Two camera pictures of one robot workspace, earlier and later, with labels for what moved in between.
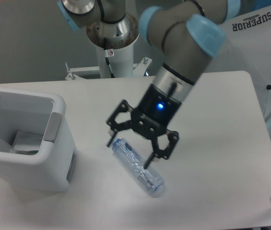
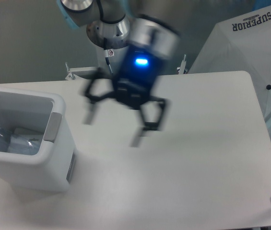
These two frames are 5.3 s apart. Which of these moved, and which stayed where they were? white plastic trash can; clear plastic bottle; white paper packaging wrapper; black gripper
Moved: clear plastic bottle; black gripper; white paper packaging wrapper
Stayed: white plastic trash can
